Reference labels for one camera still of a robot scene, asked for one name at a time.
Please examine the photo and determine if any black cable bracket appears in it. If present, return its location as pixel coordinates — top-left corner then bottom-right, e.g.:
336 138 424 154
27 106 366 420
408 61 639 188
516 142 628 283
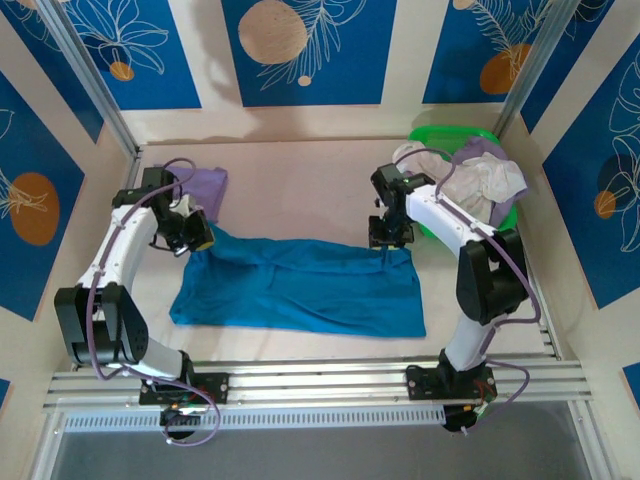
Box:
442 403 484 435
159 404 204 442

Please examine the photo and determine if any crumpled lavender t-shirt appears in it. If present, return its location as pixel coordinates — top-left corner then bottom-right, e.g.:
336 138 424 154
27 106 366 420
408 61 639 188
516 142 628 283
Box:
452 137 530 227

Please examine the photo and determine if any white slotted cable duct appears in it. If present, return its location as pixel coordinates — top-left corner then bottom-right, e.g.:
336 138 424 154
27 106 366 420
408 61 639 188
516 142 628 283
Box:
62 405 446 434

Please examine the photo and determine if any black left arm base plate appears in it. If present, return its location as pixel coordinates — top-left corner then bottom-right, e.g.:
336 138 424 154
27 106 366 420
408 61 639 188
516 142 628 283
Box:
138 372 231 406

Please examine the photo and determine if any blue t-shirt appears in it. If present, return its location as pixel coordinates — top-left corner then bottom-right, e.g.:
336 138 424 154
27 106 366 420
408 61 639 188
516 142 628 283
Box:
168 219 428 341

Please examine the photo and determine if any crumpled white t-shirt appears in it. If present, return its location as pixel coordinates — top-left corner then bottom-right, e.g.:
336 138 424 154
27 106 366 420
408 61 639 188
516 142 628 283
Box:
391 142 527 221

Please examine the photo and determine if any green plastic laundry basket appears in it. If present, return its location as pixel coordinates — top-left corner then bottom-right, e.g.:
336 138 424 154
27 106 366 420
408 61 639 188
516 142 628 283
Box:
407 124 520 240

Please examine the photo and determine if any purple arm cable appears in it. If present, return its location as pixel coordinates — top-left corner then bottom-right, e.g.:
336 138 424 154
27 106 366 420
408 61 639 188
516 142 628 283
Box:
392 148 541 436
85 157 221 447

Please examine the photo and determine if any aluminium frame post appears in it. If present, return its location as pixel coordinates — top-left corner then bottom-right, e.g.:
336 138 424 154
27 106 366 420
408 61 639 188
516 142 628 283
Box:
34 0 142 159
497 0 581 141

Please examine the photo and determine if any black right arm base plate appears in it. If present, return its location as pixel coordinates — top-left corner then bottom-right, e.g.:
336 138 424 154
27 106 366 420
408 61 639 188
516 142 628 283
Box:
405 364 499 404

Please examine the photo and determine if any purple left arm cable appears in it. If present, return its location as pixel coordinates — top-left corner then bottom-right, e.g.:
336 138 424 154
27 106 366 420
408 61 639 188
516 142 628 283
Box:
85 157 221 447

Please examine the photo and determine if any aluminium table side rail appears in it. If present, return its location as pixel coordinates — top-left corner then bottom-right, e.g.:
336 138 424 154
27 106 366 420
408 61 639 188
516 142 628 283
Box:
74 149 145 371
514 224 564 359

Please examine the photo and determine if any folded lavender printed t-shirt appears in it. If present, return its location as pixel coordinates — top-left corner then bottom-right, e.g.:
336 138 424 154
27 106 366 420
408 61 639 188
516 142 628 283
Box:
167 166 230 225

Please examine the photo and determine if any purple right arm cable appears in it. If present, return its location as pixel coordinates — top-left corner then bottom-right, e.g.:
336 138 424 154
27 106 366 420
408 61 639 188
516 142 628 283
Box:
392 148 541 436

